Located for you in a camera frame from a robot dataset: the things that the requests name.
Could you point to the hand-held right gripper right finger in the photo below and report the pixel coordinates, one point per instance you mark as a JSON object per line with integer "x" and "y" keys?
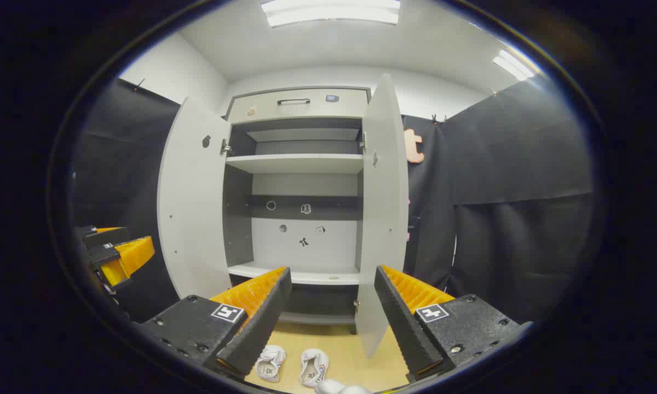
{"x": 402, "y": 323}

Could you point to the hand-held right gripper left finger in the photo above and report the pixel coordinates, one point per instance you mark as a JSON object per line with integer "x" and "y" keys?
{"x": 263, "y": 323}

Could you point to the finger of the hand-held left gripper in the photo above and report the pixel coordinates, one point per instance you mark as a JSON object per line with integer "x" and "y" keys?
{"x": 107, "y": 237}
{"x": 131, "y": 256}

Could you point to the white shoe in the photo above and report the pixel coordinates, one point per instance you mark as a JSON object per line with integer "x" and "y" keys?
{"x": 313, "y": 366}
{"x": 270, "y": 362}

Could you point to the grey cabinet door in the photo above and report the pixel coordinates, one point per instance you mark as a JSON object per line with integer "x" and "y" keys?
{"x": 191, "y": 208}
{"x": 383, "y": 219}

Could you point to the grey shoe cabinet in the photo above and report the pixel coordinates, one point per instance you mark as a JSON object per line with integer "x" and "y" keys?
{"x": 274, "y": 246}

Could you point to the white cabinet shelf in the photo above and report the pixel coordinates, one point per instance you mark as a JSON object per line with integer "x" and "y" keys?
{"x": 295, "y": 163}
{"x": 312, "y": 276}

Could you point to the grey cabinet drawer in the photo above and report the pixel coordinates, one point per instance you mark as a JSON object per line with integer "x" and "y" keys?
{"x": 263, "y": 106}

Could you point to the black backdrop cloth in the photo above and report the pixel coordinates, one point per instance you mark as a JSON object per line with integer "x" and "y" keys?
{"x": 514, "y": 208}

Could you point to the ceiling light panel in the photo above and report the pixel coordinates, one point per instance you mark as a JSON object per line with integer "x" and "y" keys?
{"x": 513, "y": 64}
{"x": 331, "y": 12}

